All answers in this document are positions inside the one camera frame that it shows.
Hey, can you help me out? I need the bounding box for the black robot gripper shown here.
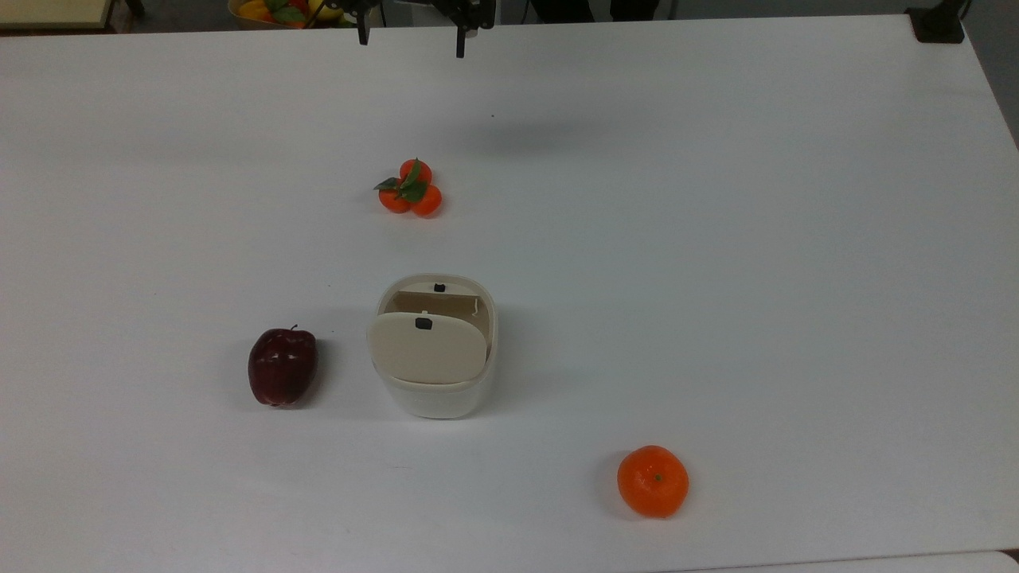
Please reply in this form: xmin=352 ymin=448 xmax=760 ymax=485
xmin=325 ymin=0 xmax=497 ymax=60

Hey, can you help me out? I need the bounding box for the beige hinged bin lid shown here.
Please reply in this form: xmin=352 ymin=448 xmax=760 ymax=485
xmin=367 ymin=310 xmax=489 ymax=386

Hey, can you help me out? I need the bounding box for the beige small garbage bin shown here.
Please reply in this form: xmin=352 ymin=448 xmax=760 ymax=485
xmin=368 ymin=273 xmax=499 ymax=420

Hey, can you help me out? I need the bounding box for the bowl of mixed fruit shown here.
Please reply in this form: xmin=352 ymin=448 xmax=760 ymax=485
xmin=228 ymin=0 xmax=357 ymax=30

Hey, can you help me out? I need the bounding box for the small tangerine cluster with leaves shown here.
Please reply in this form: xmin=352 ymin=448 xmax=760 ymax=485
xmin=373 ymin=158 xmax=443 ymax=218

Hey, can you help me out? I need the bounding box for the dark red apple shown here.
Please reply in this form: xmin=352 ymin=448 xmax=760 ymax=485
xmin=248 ymin=324 xmax=319 ymax=409

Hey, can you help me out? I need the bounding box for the light wooden side table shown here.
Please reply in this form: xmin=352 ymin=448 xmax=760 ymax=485
xmin=0 ymin=0 xmax=117 ymax=31

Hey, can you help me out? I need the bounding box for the large orange tangerine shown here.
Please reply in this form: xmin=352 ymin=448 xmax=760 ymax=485
xmin=617 ymin=445 xmax=690 ymax=520

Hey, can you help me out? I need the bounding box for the black table clamp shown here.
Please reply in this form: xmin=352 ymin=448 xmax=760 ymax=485
xmin=906 ymin=0 xmax=966 ymax=45

